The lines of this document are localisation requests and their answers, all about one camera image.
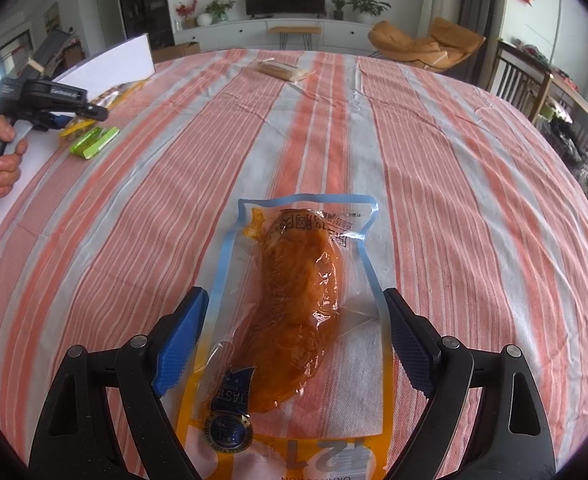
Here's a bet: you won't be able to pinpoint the wall picture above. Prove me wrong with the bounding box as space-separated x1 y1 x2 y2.
44 1 62 36

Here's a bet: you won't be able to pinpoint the red flowers in vase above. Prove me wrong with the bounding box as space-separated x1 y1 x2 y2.
175 0 198 30

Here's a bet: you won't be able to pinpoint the clear yellow-edged snack packet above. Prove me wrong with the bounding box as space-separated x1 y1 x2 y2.
91 80 147 109

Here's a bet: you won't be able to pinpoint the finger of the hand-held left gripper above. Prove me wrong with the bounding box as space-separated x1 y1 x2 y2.
34 112 75 131
74 101 109 122

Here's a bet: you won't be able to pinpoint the curved lamp pole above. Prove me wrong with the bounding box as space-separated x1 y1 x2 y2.
550 0 565 68

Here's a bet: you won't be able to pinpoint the orange lounge chair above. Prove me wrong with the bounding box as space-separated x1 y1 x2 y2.
368 16 487 72

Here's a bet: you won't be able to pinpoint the white television cabinet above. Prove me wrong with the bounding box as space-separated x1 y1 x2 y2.
174 15 389 54

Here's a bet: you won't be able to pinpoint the wooden chair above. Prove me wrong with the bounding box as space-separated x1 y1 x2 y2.
488 37 554 121

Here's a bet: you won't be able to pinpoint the brown biscuit packet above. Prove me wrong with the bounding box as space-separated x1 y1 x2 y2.
256 59 317 83

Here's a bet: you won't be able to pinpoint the green plant in vase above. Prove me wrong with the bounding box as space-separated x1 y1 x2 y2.
205 0 235 23

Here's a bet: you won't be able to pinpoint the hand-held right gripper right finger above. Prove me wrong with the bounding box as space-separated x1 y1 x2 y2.
383 287 557 480

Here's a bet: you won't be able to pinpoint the person's left hand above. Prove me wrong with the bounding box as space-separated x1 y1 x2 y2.
0 115 29 200

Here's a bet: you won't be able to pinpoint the wooden bench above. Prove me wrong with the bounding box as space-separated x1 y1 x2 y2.
268 26 321 51

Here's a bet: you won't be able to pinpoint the grey curtain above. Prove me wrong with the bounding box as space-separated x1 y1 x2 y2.
461 0 504 86

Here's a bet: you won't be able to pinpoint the cluttered wooden dining table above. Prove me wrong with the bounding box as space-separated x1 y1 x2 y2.
548 72 588 161

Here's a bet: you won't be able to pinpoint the cardboard box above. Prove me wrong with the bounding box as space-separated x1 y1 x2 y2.
151 41 202 64

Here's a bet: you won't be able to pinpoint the large potted plant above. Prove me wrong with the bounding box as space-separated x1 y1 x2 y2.
346 0 392 23

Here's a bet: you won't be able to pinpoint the orange striped tablecloth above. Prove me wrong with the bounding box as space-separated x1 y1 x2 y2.
0 49 588 480

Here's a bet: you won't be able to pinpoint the dark tall cabinet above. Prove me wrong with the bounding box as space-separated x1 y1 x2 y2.
114 0 175 51

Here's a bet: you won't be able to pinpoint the white board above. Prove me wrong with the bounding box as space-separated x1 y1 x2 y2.
0 33 155 253

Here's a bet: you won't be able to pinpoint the yellow snack packet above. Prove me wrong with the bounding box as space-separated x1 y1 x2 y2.
58 120 95 140

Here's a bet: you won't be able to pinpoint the orange chicken breast packet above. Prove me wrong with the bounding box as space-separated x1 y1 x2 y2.
176 192 389 480

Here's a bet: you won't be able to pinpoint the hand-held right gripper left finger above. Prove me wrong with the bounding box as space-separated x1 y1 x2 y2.
28 286 209 480

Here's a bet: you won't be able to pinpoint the green snack packet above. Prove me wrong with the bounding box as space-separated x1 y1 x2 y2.
69 126 120 159

